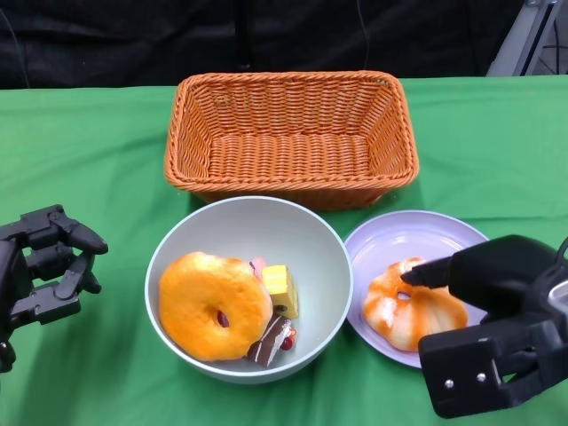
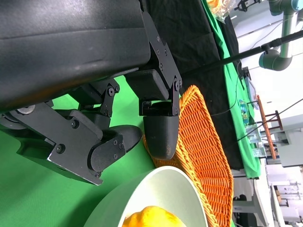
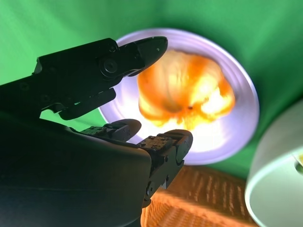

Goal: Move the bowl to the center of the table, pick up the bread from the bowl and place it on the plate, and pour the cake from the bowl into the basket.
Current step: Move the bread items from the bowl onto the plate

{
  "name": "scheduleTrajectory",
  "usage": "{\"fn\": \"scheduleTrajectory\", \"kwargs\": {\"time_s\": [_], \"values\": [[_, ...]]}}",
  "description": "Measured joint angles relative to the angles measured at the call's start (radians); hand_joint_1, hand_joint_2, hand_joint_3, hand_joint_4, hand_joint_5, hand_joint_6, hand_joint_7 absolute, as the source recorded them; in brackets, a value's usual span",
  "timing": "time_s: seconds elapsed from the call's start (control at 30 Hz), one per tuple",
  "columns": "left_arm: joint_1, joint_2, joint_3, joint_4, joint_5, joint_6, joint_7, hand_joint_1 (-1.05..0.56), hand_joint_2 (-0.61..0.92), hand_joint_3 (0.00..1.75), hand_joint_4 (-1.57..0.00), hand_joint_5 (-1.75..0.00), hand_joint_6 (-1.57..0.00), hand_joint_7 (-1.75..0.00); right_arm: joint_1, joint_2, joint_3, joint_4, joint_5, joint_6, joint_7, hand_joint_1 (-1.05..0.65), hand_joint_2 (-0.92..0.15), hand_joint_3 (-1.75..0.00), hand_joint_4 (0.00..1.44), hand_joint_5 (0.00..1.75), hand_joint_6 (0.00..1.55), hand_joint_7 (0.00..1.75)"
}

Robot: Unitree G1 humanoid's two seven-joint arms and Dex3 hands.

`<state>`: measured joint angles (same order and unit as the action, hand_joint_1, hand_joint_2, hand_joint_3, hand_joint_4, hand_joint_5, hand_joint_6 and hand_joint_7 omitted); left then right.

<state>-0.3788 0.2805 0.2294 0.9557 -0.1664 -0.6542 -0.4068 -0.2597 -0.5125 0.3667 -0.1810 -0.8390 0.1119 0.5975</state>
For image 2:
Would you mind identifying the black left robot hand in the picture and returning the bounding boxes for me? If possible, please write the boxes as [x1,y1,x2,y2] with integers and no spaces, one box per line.
[0,0,183,186]

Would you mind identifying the pale green bowl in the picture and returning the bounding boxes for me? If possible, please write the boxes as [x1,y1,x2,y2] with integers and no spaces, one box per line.
[84,166,209,227]

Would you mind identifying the orange ring donut bread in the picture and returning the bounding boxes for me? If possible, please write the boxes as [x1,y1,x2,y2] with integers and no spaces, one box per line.
[122,205,187,227]

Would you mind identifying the orange wicker basket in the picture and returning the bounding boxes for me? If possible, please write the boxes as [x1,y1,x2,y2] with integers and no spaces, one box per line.
[143,85,234,227]

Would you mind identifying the black backdrop cloth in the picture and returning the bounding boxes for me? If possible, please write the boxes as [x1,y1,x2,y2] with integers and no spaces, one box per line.
[142,0,244,170]

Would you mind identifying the green tablecloth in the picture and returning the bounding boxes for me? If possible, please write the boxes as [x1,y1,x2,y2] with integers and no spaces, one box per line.
[0,75,157,227]

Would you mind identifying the clear plastic food bag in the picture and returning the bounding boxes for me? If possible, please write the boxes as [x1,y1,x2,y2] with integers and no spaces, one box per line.
[205,0,237,23]

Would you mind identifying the green background cloth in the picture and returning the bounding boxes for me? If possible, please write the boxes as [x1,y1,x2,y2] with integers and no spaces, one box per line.
[201,0,261,179]

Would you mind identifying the black stand pole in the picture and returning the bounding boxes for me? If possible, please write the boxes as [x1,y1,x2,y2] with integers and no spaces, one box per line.
[182,30,303,76]

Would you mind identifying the wooden stool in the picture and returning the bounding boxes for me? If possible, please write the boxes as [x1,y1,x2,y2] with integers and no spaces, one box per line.
[257,94,284,159]

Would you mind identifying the thin black cable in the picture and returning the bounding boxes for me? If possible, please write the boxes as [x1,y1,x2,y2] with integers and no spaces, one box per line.
[210,61,243,116]

